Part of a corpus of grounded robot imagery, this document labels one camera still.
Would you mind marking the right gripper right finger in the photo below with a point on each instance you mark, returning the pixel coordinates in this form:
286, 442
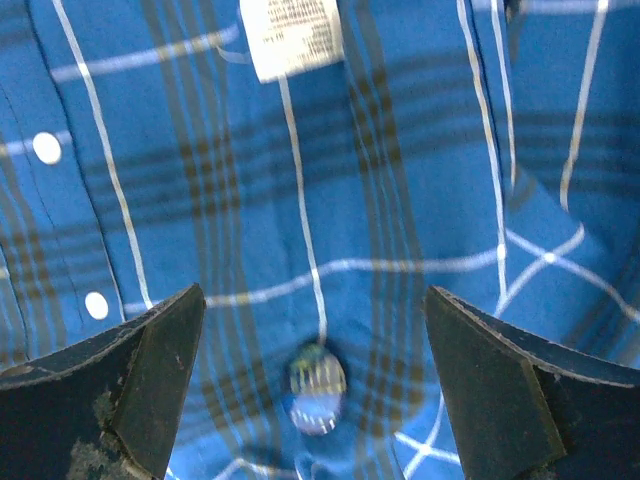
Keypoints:
522, 407

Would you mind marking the blue plaid shirt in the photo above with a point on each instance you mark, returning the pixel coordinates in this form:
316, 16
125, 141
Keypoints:
315, 180

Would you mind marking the dark blue round brooch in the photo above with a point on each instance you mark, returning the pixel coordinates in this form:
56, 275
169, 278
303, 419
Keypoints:
314, 390

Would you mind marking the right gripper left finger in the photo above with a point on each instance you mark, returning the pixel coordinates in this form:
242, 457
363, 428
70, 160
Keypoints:
108, 407

